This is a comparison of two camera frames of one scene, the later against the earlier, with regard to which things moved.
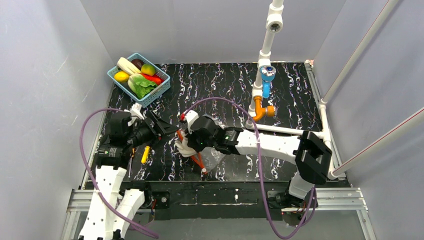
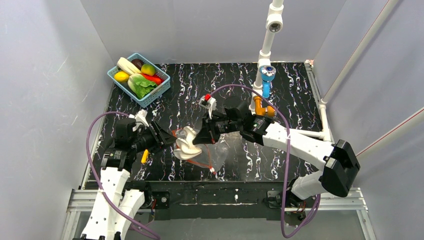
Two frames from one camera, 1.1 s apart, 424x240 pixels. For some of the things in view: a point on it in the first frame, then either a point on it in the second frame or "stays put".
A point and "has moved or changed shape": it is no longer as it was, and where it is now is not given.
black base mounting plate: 209,200 stays put
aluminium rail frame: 328,200 stays put
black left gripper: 156,127 -> 156,136
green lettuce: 140,86 stays put
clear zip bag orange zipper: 207,158 has moved or changed shape
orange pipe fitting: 268,111 stays put
